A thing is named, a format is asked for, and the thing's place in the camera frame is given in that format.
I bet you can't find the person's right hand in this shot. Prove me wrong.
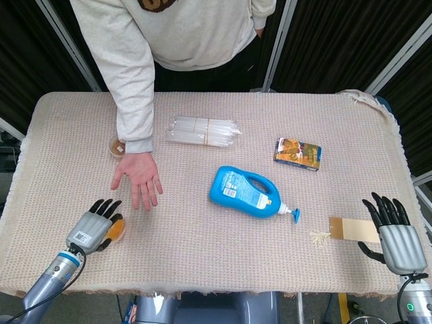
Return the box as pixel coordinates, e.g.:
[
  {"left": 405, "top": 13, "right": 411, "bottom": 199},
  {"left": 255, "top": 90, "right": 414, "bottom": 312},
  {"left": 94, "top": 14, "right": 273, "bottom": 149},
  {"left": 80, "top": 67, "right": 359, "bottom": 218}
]
[{"left": 110, "top": 151, "right": 164, "bottom": 213}]

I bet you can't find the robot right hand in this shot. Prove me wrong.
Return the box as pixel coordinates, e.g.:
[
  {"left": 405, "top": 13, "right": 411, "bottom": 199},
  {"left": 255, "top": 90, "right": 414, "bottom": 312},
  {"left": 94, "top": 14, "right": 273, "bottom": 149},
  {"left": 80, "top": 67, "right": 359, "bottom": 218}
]
[{"left": 357, "top": 192, "right": 428, "bottom": 275}]

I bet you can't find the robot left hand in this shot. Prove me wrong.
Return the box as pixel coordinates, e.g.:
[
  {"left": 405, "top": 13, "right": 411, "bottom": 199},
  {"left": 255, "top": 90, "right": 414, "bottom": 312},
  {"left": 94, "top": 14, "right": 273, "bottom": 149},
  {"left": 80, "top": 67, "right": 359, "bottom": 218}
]
[{"left": 65, "top": 198, "right": 125, "bottom": 254}]

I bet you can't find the orange object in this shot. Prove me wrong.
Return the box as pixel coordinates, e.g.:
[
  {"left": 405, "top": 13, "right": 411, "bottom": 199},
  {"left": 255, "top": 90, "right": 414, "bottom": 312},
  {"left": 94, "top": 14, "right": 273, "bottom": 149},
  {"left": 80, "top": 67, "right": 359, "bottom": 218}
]
[{"left": 107, "top": 217, "right": 128, "bottom": 243}]

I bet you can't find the person's left forearm grey sleeve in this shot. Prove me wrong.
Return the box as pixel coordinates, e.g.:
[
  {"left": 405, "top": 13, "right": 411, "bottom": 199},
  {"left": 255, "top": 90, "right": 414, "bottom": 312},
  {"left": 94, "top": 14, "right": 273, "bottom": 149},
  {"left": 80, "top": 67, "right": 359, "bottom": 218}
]
[{"left": 251, "top": 0, "right": 277, "bottom": 31}]

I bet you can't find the person's right forearm grey sleeve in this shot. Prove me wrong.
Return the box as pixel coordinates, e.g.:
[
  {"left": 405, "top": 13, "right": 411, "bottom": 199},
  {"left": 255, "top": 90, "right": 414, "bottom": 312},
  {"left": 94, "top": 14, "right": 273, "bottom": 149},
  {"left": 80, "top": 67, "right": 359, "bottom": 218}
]
[{"left": 114, "top": 60, "right": 157, "bottom": 155}]

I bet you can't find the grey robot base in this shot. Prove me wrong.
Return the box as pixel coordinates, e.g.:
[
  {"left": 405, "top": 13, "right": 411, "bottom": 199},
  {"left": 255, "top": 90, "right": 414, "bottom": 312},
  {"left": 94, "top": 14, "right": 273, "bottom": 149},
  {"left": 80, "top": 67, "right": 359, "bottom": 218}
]
[{"left": 134, "top": 290, "right": 281, "bottom": 324}]

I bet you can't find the small brown pudding cup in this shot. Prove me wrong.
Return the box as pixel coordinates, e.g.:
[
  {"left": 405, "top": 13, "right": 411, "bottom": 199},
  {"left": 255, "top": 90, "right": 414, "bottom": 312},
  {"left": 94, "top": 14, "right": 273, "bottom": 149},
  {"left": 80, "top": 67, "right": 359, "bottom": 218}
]
[{"left": 108, "top": 137, "right": 128, "bottom": 158}]

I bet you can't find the tan bookmark with tassel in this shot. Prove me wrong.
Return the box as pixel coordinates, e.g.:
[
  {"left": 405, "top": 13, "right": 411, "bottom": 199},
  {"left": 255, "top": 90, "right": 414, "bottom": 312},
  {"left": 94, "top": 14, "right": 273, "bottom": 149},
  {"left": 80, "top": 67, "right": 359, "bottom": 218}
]
[{"left": 309, "top": 217, "right": 381, "bottom": 249}]

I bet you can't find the person body grey sweatshirt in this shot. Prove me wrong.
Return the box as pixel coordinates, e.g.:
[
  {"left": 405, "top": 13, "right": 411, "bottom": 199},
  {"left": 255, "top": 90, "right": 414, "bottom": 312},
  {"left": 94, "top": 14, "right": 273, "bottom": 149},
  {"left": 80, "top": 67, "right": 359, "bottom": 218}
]
[{"left": 69, "top": 0, "right": 277, "bottom": 92}]

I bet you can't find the pack of clear straws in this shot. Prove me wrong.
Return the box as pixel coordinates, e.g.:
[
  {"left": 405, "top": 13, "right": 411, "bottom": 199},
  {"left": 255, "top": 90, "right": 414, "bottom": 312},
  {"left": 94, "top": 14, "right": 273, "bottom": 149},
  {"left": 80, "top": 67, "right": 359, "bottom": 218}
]
[{"left": 165, "top": 115, "right": 242, "bottom": 149}]

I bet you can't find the black curtain panel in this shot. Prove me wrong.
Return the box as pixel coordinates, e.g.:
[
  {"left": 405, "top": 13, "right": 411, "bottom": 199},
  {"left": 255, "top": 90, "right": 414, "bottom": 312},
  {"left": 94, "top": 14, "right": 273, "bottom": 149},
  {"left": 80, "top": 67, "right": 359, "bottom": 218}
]
[
  {"left": 377, "top": 50, "right": 432, "bottom": 177},
  {"left": 269, "top": 0, "right": 432, "bottom": 94},
  {"left": 0, "top": 0, "right": 90, "bottom": 134}
]

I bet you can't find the blue pump detergent bottle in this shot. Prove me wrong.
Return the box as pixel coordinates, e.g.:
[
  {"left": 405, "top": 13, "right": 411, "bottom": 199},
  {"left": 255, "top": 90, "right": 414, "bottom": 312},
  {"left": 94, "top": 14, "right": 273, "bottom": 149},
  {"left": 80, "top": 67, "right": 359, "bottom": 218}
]
[{"left": 208, "top": 165, "right": 301, "bottom": 225}]

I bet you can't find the beige woven tablecloth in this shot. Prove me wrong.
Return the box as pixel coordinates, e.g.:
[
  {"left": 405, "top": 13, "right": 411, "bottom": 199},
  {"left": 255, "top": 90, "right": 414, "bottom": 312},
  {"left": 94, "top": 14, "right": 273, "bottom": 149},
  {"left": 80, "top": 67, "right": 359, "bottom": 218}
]
[{"left": 0, "top": 89, "right": 414, "bottom": 300}]

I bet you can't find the blue yellow cardboard box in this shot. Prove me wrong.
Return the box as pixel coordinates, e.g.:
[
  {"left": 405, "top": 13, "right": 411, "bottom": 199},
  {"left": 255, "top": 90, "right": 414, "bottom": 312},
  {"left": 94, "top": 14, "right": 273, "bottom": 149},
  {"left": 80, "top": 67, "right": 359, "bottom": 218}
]
[{"left": 273, "top": 137, "right": 323, "bottom": 173}]

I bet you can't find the grey metal frame pole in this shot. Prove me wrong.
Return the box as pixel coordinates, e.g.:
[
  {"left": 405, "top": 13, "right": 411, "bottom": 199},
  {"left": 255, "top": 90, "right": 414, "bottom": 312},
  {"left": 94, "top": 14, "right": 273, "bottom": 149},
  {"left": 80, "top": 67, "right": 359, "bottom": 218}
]
[
  {"left": 35, "top": 0, "right": 104, "bottom": 92},
  {"left": 0, "top": 117, "right": 26, "bottom": 142},
  {"left": 261, "top": 0, "right": 298, "bottom": 92},
  {"left": 412, "top": 174, "right": 432, "bottom": 203},
  {"left": 365, "top": 22, "right": 432, "bottom": 96}
]

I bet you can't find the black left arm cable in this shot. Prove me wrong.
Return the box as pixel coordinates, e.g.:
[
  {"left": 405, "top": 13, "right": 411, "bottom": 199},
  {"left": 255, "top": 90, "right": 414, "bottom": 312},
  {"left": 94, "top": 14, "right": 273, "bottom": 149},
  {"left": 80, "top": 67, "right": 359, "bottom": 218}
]
[{"left": 0, "top": 242, "right": 87, "bottom": 323}]

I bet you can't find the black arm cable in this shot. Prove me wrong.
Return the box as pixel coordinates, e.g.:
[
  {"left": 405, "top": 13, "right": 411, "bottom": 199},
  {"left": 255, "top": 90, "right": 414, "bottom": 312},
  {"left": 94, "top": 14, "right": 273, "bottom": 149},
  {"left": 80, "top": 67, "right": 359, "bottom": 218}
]
[
  {"left": 396, "top": 275, "right": 429, "bottom": 317},
  {"left": 0, "top": 242, "right": 87, "bottom": 323}
]

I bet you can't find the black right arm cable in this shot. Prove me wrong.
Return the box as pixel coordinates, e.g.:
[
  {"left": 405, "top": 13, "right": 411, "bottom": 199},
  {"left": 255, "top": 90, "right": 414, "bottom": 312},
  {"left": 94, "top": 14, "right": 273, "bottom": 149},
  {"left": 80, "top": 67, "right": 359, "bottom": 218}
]
[{"left": 396, "top": 275, "right": 429, "bottom": 317}]

